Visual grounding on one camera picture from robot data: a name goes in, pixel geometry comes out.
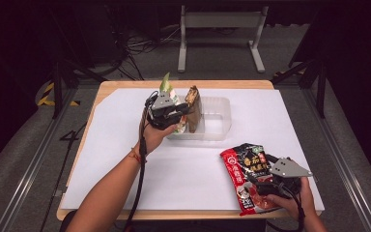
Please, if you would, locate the green white snack packet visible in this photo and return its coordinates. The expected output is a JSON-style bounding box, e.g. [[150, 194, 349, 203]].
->
[[158, 72, 188, 134]]

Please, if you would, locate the gold brown food packet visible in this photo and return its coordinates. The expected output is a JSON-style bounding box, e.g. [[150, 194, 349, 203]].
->
[[184, 84, 204, 134]]

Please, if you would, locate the hand-held gripper cable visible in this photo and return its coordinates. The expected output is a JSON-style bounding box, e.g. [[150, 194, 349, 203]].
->
[[265, 182, 306, 232], [122, 90, 160, 232]]

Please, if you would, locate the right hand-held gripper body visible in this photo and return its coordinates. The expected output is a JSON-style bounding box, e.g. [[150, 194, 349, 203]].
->
[[254, 157, 314, 198]]

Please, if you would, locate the person's right hand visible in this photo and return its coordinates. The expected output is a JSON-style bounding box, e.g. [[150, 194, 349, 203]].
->
[[267, 176, 317, 220]]

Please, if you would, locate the clear plastic container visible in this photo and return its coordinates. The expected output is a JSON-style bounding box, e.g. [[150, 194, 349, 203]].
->
[[165, 95, 233, 142]]

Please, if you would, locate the black metal stand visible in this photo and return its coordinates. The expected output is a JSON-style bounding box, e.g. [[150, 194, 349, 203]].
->
[[49, 57, 107, 120], [270, 57, 328, 119]]

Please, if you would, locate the white metal stand frame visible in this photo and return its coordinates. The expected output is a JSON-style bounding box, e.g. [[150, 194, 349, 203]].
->
[[177, 4, 270, 74]]

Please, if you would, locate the tangle of black floor cables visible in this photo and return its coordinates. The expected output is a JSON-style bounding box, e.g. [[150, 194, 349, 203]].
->
[[109, 25, 182, 81]]

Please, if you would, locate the person's left hand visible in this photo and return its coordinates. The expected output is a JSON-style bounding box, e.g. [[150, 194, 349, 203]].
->
[[138, 120, 179, 156]]

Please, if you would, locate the red string bracelet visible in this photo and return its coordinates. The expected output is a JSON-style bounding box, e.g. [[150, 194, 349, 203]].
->
[[128, 147, 148, 163]]

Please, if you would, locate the aluminium floor rail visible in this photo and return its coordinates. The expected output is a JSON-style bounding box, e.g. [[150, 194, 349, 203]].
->
[[0, 86, 78, 232], [302, 86, 371, 232]]

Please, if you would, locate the white paper sheet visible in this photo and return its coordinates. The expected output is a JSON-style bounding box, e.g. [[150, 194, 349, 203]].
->
[[59, 88, 326, 212]]

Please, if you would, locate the red black food packet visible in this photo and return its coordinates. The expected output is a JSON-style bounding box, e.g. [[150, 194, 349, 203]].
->
[[219, 142, 293, 217]]

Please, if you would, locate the left hand-held gripper cable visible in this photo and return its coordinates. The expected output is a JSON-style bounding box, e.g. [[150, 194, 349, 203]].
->
[[122, 90, 160, 232]]

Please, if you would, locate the right hand-held gripper cable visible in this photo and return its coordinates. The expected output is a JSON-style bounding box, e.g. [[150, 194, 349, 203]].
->
[[265, 182, 306, 232]]

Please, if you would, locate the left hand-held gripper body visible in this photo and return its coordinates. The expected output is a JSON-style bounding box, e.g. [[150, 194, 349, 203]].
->
[[145, 91, 183, 131]]

